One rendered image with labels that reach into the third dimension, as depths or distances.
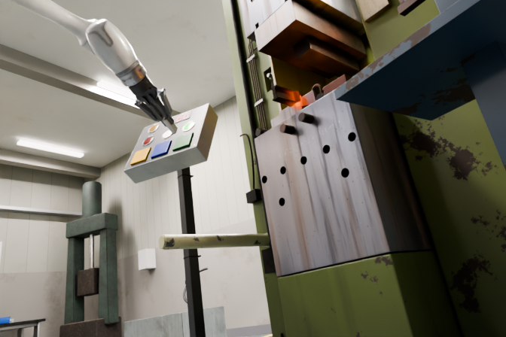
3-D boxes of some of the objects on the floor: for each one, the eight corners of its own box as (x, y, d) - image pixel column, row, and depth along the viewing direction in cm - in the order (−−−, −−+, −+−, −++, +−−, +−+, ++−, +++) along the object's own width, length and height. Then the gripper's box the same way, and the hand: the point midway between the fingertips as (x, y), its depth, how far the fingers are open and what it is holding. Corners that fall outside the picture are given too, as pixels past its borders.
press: (96, 352, 726) (96, 192, 842) (129, 348, 669) (125, 178, 785) (52, 361, 664) (59, 188, 781) (83, 359, 607) (86, 172, 723)
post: (205, 454, 119) (179, 138, 160) (198, 453, 122) (174, 142, 162) (216, 450, 122) (187, 140, 162) (208, 448, 125) (182, 144, 165)
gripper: (117, 92, 128) (158, 143, 142) (148, 78, 124) (187, 132, 137) (124, 80, 134) (163, 130, 147) (155, 67, 129) (192, 119, 143)
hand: (170, 124), depth 140 cm, fingers closed
